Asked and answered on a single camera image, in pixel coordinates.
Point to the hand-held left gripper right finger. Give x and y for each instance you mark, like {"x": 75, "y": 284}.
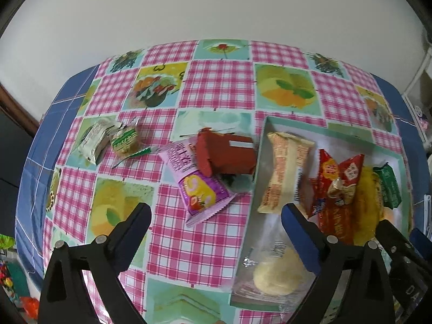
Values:
{"x": 300, "y": 233}

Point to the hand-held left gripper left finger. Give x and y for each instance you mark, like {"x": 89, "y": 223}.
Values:
{"x": 135, "y": 226}

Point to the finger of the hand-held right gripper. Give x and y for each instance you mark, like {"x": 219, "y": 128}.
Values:
{"x": 396, "y": 246}

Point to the clear-wrapped round white pastry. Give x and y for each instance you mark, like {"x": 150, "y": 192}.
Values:
{"x": 273, "y": 273}

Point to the dark green snack packet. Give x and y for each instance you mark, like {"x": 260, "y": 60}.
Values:
{"x": 388, "y": 185}

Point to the red crinkled snack packet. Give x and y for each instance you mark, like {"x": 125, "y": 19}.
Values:
{"x": 352, "y": 172}
{"x": 329, "y": 172}

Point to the teal tray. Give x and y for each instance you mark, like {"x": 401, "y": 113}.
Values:
{"x": 341, "y": 140}

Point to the yellow snack packet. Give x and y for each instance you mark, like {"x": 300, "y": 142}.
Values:
{"x": 366, "y": 209}

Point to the cream snack packet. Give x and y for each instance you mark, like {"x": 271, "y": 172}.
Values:
{"x": 285, "y": 168}

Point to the purple snack packet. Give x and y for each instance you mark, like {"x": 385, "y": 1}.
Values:
{"x": 199, "y": 192}

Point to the green-wrapped round cake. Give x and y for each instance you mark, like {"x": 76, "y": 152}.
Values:
{"x": 126, "y": 140}

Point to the white silver snack packet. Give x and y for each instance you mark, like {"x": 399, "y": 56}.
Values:
{"x": 96, "y": 140}

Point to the dark red box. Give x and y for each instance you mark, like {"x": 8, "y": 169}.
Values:
{"x": 229, "y": 155}

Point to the green plastic object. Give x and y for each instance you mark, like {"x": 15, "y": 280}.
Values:
{"x": 6, "y": 241}

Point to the orange plastic object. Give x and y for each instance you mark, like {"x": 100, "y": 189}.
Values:
{"x": 29, "y": 307}

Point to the checkered printed tablecloth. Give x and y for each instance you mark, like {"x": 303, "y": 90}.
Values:
{"x": 216, "y": 84}

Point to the white rack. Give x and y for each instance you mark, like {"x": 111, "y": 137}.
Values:
{"x": 416, "y": 84}

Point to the brown wooden frame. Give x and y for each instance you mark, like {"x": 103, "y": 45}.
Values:
{"x": 17, "y": 104}

